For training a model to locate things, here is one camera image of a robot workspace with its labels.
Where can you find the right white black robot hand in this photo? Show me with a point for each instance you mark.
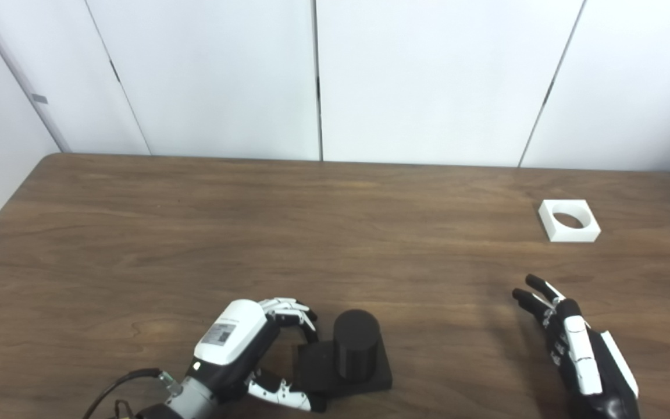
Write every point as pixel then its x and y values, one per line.
pixel 579 355

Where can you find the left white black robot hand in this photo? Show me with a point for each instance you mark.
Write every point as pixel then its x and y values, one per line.
pixel 230 334

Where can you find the white square piece with hole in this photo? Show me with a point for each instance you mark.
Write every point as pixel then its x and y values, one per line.
pixel 570 235

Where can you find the black peg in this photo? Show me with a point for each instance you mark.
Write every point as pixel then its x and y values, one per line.
pixel 355 343

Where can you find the small grey wall tab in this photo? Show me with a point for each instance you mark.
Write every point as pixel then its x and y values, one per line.
pixel 39 99

